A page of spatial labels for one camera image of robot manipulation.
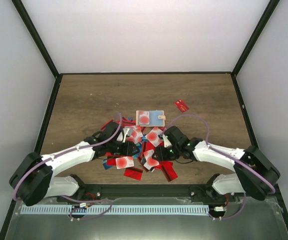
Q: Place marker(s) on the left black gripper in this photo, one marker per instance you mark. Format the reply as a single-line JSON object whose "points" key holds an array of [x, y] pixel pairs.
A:
{"points": [[129, 150]]}

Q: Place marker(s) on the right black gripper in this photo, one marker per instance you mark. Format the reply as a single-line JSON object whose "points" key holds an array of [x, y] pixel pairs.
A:
{"points": [[162, 155]]}

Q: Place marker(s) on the beige leather card holder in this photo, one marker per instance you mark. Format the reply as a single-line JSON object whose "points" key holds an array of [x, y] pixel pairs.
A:
{"points": [[157, 118]]}

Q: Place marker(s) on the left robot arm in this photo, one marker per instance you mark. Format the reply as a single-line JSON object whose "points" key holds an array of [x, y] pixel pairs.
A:
{"points": [[37, 178]]}

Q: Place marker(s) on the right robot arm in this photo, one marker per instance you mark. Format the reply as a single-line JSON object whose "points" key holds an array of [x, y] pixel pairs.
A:
{"points": [[252, 172]]}

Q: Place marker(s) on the red card bottom right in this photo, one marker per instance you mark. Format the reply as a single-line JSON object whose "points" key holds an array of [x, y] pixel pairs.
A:
{"points": [[167, 169]]}

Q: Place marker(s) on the white red circle card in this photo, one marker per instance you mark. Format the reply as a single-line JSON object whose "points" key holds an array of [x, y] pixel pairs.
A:
{"points": [[153, 137]]}

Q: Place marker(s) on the red card bottom centre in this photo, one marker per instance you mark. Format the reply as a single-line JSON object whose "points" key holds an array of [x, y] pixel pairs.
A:
{"points": [[134, 173]]}

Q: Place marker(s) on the lone red VIP card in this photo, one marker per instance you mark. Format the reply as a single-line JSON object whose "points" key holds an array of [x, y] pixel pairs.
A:
{"points": [[181, 105]]}

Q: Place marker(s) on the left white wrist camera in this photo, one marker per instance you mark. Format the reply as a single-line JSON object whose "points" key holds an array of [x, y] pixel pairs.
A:
{"points": [[126, 132]]}

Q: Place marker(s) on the light blue cable duct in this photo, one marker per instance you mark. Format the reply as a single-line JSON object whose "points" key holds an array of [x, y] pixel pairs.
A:
{"points": [[48, 209]]}

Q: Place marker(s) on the black front frame rail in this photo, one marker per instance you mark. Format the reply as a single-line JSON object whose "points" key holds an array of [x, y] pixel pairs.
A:
{"points": [[196, 192]]}

